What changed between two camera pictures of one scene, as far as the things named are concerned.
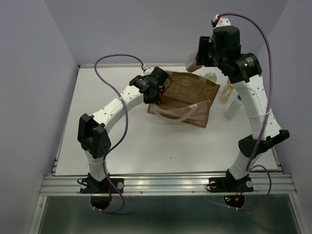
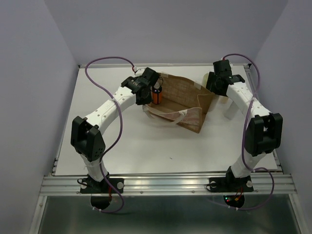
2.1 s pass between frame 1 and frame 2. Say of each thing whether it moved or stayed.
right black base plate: stayed
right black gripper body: moved
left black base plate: stayed
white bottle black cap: stayed
